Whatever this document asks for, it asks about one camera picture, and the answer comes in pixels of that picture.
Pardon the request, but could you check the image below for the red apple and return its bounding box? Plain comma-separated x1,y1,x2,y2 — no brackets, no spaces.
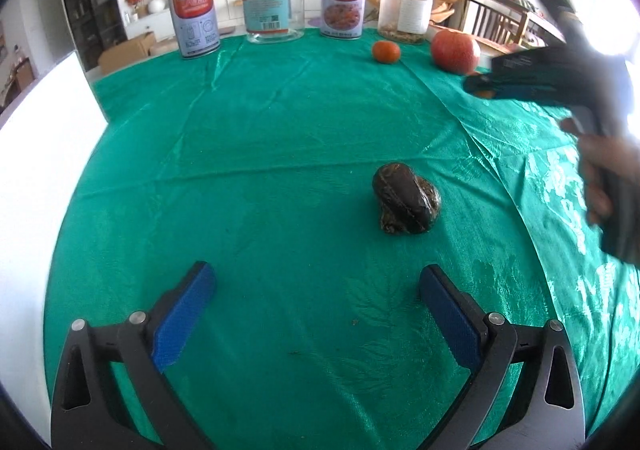
430,29,481,76

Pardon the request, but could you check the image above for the clear jar with gold lid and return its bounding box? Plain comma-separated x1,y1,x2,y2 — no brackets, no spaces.
237,0,305,45

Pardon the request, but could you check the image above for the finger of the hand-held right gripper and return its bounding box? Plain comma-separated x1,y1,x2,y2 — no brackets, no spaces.
490,46,576,77
462,73,577,107

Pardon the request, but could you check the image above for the dark avocado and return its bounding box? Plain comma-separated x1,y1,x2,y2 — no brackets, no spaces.
372,161,442,235

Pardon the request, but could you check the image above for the green patterned tablecloth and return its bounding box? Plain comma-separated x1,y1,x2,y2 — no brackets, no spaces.
44,28,640,450

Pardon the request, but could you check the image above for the can with food picture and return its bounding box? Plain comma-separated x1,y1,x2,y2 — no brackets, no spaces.
320,0,369,40

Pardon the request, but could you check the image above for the grey can with red label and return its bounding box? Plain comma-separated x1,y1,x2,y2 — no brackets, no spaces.
167,0,221,60

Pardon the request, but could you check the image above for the plastic jar with black lid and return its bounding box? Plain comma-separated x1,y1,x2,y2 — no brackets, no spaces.
377,0,436,45

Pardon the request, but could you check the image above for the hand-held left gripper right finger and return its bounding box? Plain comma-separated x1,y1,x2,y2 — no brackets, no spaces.
419,264,586,450

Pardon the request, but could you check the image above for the person's right hand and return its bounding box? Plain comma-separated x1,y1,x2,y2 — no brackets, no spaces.
560,117,640,230

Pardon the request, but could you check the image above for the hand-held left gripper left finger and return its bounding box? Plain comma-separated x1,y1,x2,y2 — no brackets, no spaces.
50,260,217,450

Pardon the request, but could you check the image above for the cardboard box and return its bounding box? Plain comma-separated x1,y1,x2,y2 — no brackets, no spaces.
97,32,157,76

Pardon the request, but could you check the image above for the white television cabinet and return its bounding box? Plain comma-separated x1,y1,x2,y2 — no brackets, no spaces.
125,0,381,42

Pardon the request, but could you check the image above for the white board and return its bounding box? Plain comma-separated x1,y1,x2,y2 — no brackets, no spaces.
0,52,110,441

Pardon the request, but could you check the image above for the wooden chair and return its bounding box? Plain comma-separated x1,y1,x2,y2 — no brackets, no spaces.
462,0,532,52

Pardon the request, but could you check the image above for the small orange tangerine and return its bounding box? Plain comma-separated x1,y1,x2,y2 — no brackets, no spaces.
467,71,497,99

